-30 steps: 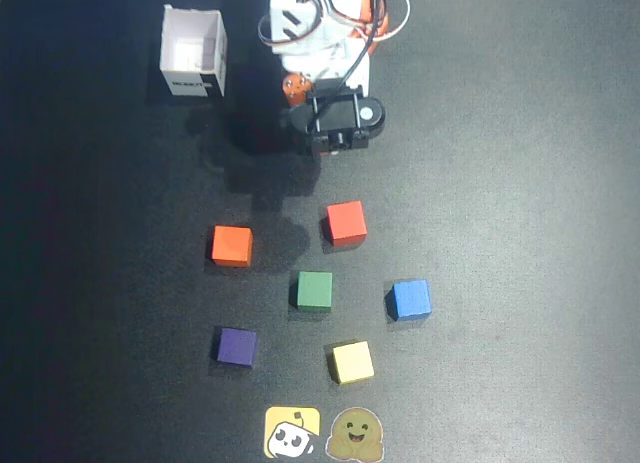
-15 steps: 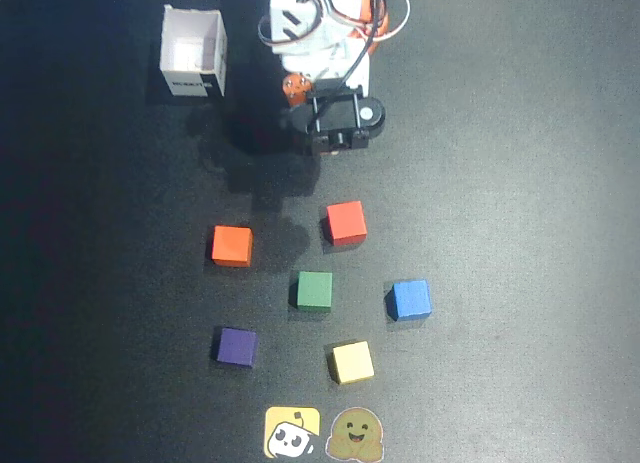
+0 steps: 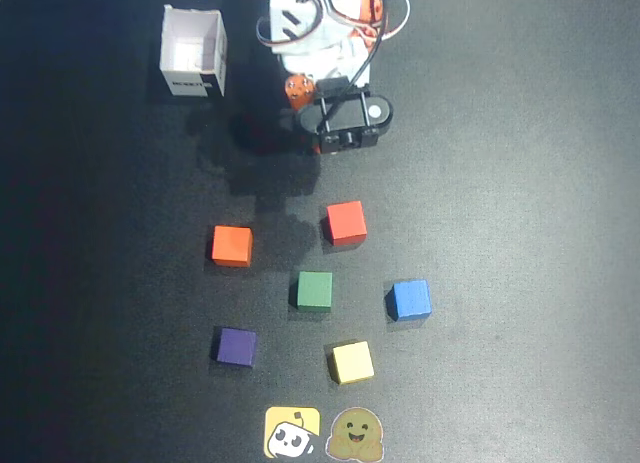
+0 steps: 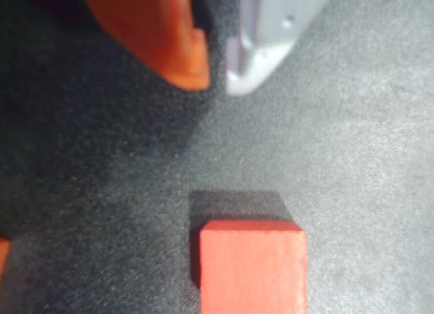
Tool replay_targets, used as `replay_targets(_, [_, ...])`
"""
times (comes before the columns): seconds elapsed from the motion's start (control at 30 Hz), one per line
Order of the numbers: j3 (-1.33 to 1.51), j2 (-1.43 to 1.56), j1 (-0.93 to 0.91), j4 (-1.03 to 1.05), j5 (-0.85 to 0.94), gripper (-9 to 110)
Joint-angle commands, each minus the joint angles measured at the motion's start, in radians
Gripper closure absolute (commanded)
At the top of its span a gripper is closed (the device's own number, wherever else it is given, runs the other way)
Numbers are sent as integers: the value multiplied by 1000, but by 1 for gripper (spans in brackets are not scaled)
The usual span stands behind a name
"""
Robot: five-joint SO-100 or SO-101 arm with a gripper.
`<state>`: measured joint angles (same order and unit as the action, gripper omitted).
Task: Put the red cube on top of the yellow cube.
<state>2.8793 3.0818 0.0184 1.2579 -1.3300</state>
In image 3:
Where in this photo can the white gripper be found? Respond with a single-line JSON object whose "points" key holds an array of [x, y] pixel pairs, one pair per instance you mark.
{"points": [[299, 91]]}

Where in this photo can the red wooden cube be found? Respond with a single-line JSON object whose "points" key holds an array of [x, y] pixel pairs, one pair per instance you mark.
{"points": [[346, 221]]}

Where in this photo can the white and orange robot arm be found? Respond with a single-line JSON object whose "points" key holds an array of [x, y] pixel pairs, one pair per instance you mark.
{"points": [[330, 30]]}

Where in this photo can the orange wooden cube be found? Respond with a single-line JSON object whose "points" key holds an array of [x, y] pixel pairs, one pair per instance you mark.
{"points": [[231, 245]]}

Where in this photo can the green wooden cube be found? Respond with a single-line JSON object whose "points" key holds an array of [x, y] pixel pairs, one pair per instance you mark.
{"points": [[314, 289]]}

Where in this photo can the blue wooden cube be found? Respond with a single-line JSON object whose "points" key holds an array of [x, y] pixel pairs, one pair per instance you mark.
{"points": [[411, 298]]}

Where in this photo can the purple wooden cube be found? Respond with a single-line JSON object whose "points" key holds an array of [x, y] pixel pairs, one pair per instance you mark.
{"points": [[237, 346]]}

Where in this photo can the yellow wooden cube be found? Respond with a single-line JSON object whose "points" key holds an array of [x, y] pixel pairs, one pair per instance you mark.
{"points": [[352, 360]]}

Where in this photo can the white open cardboard box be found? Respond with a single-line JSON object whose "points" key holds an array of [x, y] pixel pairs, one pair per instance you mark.
{"points": [[192, 53]]}

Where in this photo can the yellow robot logo sticker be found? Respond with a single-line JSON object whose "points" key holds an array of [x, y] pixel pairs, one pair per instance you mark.
{"points": [[291, 432]]}

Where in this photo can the hugging face emoji sticker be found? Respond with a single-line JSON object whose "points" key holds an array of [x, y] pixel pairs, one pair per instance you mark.
{"points": [[355, 434]]}

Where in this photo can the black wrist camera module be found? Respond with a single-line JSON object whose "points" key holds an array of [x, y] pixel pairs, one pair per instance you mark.
{"points": [[350, 118]]}

